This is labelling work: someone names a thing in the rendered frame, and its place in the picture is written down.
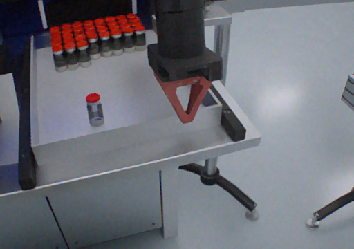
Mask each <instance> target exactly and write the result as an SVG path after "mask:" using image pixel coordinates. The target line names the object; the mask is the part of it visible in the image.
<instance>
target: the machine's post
mask: <svg viewBox="0 0 354 249"><path fill-rule="evenodd" d="M154 8H155V5H154V0H148V10H149V18H150V20H151V16H152V15H154V16H155V12H154V10H155V9H154ZM151 22H152V20H151ZM160 195H161V212H162V227H161V228H160V231H161V234H162V237H163V239H167V238H170V237H176V236H178V166H177V167H172V168H169V169H164V170H161V171H160Z"/></svg>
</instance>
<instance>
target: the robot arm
mask: <svg viewBox="0 0 354 249"><path fill-rule="evenodd" d="M154 5H155V8H154V9H155V10H154V12H155V18H156V31H157V38H158V43H155V44H149V45H147V55H148V61H149V65H150V67H152V69H153V70H154V72H153V73H154V75H155V77H156V79H157V81H158V82H159V84H160V86H161V87H162V89H163V91H164V92H165V94H166V96H167V98H168V99H169V101H170V102H171V105H172V107H173V108H174V111H175V112H176V114H177V116H178V117H179V119H180V121H181V122H182V123H183V124H186V123H190V122H193V120H194V117H195V115H196V112H197V111H198V108H199V105H200V103H201V100H202V99H203V97H204V95H205V94H206V92H207V90H208V88H209V86H210V85H211V83H212V82H213V81H215V80H222V79H223V58H222V57H221V56H219V55H217V54H216V53H215V52H213V51H212V50H210V49H209V48H208V47H206V43H205V26H204V5H203V0H154ZM190 84H191V90H190V94H189V101H188V105H187V110H186V111H184V109H183V106H182V104H181V103H180V100H179V98H178V96H177V94H176V91H177V87H180V86H187V85H190Z"/></svg>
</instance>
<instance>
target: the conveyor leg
mask: <svg viewBox="0 0 354 249"><path fill-rule="evenodd" d="M239 12H245V11H243V10H240V11H236V12H229V13H230V14H231V15H232V14H234V13H239ZM230 35H231V23H230V24H222V25H217V26H214V49H213V52H215V53H216V54H217V55H219V56H221V57H222V58H223V79H222V80H219V81H220V82H221V84H222V85H223V86H224V88H225V85H226V78H227V66H228V59H229V56H228V53H229V47H230ZM217 161H218V157H214V158H209V159H206V160H205V167H204V172H205V173H206V174H207V175H214V174H215V173H216V168H217Z"/></svg>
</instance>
